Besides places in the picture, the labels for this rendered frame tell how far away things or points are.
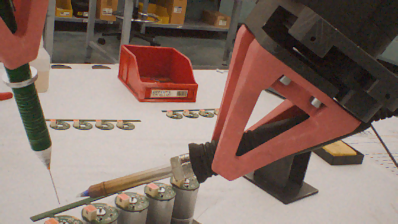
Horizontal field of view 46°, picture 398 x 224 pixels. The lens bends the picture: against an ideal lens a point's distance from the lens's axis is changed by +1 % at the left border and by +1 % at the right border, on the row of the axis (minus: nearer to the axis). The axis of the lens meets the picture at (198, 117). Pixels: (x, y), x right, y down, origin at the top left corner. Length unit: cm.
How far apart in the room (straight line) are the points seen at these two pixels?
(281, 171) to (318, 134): 28
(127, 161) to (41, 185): 11
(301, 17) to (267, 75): 4
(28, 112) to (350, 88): 16
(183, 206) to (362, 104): 19
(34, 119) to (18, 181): 24
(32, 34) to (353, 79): 15
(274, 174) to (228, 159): 27
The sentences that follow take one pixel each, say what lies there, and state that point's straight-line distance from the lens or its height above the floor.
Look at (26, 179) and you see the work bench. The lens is 49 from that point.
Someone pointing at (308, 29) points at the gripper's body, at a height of 97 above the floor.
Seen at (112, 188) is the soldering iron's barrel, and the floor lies 85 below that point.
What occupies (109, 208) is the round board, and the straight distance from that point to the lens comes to 34.
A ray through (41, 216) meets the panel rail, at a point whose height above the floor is 81.
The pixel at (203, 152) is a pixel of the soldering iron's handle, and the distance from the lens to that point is 27.
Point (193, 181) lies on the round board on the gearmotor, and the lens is 39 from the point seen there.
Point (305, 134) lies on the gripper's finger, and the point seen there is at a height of 91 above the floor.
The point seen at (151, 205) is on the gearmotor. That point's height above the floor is 81.
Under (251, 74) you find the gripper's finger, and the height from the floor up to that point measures 94.
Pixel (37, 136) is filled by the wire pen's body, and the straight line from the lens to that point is 25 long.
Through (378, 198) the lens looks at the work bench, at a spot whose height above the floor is 75.
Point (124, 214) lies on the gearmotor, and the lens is 34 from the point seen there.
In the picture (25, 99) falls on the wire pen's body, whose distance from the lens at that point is 24.
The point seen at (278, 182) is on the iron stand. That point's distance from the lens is 53.
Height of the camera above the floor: 99
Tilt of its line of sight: 20 degrees down
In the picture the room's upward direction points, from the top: 11 degrees clockwise
